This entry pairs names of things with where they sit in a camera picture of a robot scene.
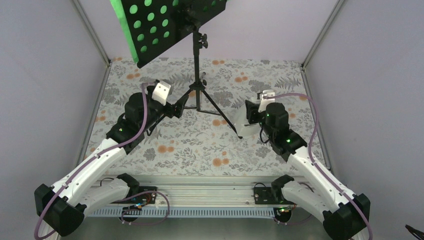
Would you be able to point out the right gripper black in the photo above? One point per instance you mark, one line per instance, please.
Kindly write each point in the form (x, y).
(251, 108)

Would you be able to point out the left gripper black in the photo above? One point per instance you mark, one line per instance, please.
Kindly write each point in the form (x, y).
(170, 112)

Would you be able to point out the white metronome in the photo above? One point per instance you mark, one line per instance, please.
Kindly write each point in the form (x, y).
(243, 128)

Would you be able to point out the black perforated music stand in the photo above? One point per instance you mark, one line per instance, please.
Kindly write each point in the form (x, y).
(199, 41)

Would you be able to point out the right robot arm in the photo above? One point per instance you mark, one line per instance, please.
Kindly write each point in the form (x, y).
(343, 213)

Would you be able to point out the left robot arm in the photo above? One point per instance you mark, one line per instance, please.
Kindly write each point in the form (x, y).
(63, 206)

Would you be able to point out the floral patterned table mat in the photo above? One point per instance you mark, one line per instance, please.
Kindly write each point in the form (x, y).
(202, 143)

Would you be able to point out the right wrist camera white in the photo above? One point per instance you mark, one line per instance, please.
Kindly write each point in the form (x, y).
(266, 97)

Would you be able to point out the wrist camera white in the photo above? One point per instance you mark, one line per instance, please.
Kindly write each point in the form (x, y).
(161, 91)
(266, 97)

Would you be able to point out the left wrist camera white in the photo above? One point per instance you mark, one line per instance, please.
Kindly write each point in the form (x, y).
(161, 91)

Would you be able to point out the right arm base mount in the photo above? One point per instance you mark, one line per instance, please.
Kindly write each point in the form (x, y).
(283, 209)

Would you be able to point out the aluminium rail frame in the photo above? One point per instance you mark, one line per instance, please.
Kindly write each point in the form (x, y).
(195, 196)

